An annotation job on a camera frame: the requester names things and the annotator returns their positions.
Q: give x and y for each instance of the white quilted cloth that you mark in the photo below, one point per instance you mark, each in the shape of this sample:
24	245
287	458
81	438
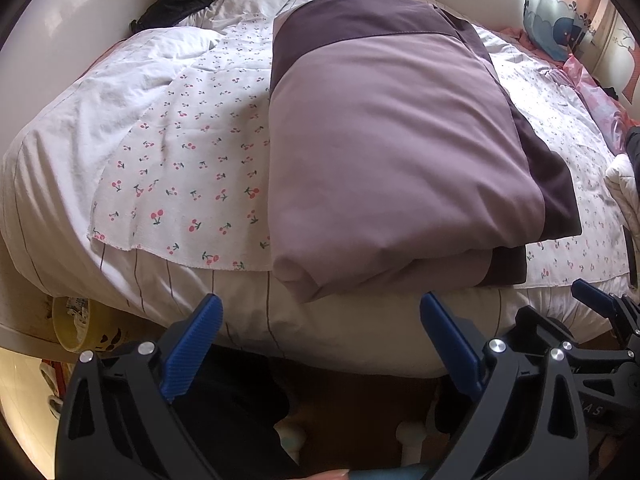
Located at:
622	190

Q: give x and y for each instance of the pink bed sheet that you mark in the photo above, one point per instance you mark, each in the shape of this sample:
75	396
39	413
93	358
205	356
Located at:
595	95

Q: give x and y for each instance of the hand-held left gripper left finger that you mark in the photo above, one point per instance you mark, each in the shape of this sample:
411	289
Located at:
192	345

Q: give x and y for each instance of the cherry print white blanket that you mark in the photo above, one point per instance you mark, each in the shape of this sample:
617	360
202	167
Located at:
200	160

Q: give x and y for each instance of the red and white object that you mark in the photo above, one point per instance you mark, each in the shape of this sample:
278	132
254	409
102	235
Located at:
52	395

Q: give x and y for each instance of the yellow basin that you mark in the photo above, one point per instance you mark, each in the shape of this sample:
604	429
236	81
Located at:
92	332

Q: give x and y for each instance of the whale print blue pillow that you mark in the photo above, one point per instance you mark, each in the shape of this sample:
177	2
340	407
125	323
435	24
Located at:
555	30

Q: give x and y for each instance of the two-tone purple garment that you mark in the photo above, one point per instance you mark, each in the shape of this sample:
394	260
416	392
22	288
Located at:
390	135

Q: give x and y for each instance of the light blue cloth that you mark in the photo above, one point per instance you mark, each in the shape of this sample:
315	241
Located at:
390	473

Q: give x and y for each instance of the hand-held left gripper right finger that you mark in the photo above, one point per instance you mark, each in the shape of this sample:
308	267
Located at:
450	340

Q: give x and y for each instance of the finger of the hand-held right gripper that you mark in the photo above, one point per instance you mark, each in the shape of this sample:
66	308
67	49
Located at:
537	322
595	297

